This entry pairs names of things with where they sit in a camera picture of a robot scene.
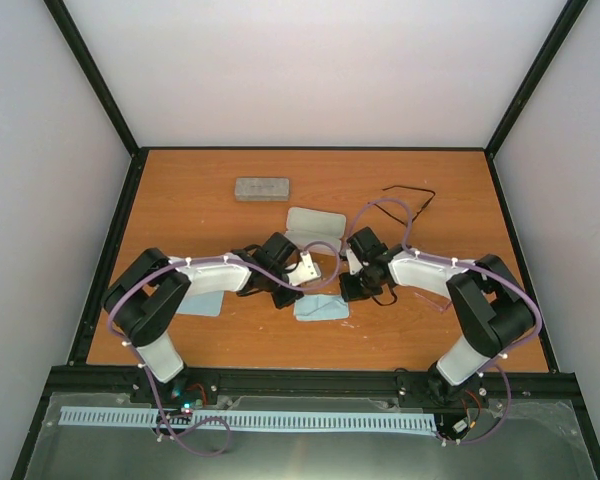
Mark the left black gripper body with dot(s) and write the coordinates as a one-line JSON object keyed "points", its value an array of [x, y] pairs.
{"points": [[281, 299]]}

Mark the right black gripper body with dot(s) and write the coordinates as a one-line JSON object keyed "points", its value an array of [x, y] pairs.
{"points": [[362, 288]]}

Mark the blue cleaning cloth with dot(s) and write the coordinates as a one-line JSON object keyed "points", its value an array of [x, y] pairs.
{"points": [[206, 305], [321, 307]]}

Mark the pink glasses case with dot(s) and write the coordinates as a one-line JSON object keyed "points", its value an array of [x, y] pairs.
{"points": [[304, 226]]}

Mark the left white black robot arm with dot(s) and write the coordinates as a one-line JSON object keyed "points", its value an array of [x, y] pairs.
{"points": [[143, 301]]}

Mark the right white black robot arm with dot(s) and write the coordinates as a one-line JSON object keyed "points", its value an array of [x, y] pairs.
{"points": [[494, 313]]}

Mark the grey glasses case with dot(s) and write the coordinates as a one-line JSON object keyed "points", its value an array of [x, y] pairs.
{"points": [[262, 189]]}

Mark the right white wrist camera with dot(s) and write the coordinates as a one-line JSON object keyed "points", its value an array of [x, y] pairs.
{"points": [[354, 264]]}

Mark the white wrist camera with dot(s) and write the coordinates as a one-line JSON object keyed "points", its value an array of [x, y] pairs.
{"points": [[354, 264], [303, 271]]}

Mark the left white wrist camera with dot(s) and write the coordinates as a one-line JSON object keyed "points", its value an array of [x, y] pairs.
{"points": [[303, 271]]}

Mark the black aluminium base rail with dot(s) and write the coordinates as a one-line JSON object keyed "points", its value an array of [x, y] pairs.
{"points": [[411, 388]]}

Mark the blue slotted cable duct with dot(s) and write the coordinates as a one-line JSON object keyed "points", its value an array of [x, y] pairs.
{"points": [[252, 421]]}

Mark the black cage frame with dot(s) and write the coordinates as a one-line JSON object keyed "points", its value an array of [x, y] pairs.
{"points": [[560, 30]]}

